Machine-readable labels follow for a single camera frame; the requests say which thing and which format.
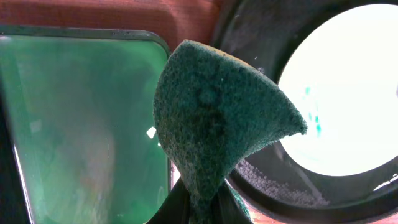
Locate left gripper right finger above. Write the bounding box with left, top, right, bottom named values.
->
left=214, top=182, right=252, bottom=224

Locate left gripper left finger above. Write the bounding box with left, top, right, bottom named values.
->
left=146, top=178, right=190, bottom=224

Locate dark green sponge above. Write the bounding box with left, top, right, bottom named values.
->
left=153, top=40, right=307, bottom=223

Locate mint plate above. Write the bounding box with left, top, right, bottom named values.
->
left=279, top=4, right=397, bottom=176

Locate green rectangular water tray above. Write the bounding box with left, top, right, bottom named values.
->
left=1, top=25, right=170, bottom=223

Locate round black tray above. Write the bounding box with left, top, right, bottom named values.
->
left=210, top=0, right=397, bottom=223

